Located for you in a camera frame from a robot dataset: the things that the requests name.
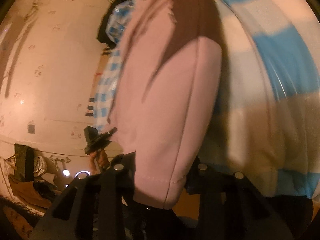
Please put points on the blue white checkered plastic cover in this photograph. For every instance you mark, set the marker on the blue white checkered plastic cover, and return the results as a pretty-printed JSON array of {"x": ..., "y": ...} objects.
[{"x": 266, "y": 117}]

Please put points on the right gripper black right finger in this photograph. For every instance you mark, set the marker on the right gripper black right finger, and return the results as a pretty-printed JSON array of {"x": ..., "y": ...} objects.
[{"x": 232, "y": 208}]

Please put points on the pink and brown jacket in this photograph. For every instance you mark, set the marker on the pink and brown jacket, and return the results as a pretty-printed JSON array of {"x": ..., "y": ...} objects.
[{"x": 171, "y": 62}]

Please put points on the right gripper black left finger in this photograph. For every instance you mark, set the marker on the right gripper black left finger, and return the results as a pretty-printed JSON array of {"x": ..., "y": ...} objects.
[{"x": 72, "y": 214}]

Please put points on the black garment by wall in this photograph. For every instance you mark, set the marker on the black garment by wall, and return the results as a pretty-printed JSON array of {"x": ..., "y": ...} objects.
[{"x": 102, "y": 36}]

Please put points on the hanging bags and clothes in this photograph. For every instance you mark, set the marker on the hanging bags and clothes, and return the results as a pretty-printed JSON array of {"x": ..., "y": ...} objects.
[{"x": 32, "y": 177}]

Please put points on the person's left hand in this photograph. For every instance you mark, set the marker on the person's left hand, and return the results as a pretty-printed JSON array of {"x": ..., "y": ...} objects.
[{"x": 98, "y": 160}]

